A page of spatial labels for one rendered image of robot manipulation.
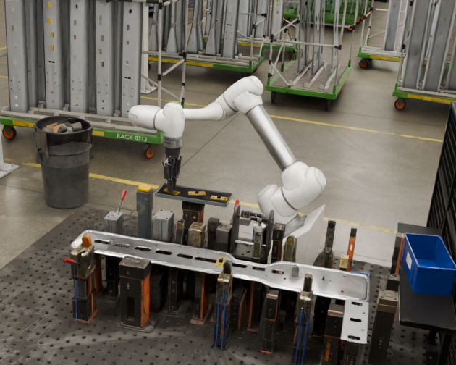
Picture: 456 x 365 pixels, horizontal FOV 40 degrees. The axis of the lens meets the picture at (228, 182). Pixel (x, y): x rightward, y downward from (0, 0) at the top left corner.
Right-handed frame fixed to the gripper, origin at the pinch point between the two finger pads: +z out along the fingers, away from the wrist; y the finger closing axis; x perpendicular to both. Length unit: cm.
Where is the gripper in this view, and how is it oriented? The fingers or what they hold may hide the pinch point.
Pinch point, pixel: (171, 184)
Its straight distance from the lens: 316.8
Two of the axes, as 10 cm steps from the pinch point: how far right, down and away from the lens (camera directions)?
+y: -5.5, 3.0, -7.8
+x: 8.3, 2.6, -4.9
